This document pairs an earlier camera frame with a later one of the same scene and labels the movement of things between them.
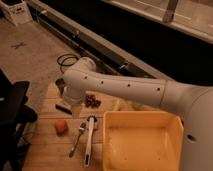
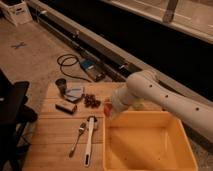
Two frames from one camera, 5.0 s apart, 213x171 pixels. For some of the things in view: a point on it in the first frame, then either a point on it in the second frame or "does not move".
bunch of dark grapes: (90, 101) does not move
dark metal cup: (60, 83) does not move
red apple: (61, 127) → (108, 109)
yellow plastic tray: (142, 140) does not move
